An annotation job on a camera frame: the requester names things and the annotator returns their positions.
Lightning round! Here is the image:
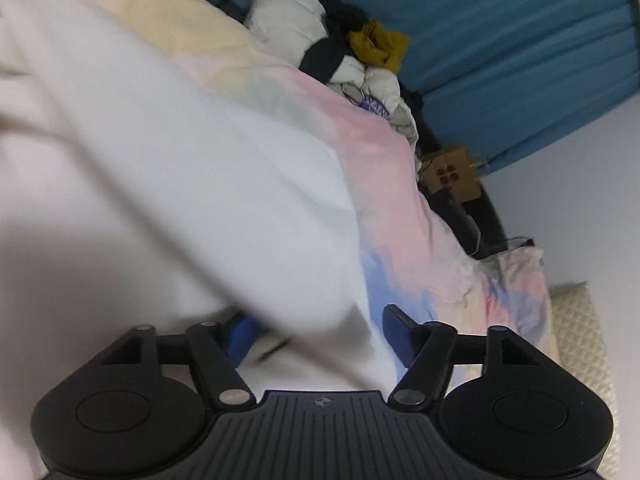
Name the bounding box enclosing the white sweatshirt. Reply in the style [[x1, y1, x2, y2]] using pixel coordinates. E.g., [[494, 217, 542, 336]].
[[0, 0, 401, 480]]

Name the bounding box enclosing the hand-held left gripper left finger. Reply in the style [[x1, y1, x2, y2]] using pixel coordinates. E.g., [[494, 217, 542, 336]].
[[100, 312, 263, 411]]

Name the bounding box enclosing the pastel tie-dye bed sheet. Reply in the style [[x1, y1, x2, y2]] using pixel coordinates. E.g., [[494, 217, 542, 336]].
[[47, 0, 557, 392]]

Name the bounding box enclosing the mustard yellow garment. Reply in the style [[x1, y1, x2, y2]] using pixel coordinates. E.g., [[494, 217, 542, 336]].
[[348, 20, 411, 74]]

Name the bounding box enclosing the white garment with purple print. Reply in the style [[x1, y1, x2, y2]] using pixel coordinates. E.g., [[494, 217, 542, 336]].
[[327, 55, 420, 150]]

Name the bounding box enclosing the cream quilted pillow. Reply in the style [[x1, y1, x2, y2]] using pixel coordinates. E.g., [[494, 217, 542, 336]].
[[549, 282, 622, 480]]

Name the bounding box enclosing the black garment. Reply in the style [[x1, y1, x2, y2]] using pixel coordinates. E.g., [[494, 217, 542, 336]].
[[299, 0, 372, 83]]

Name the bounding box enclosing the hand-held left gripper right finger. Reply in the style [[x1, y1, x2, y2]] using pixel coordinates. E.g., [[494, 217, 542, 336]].
[[382, 304, 548, 412]]

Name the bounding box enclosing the white crumpled garment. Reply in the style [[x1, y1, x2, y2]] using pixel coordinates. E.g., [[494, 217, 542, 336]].
[[244, 0, 332, 57]]

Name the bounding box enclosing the blue curtain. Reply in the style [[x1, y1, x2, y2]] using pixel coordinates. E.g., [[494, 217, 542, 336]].
[[150, 0, 640, 177]]

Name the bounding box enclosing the cardboard box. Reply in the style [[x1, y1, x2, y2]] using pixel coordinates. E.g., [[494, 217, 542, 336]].
[[419, 143, 489, 206]]

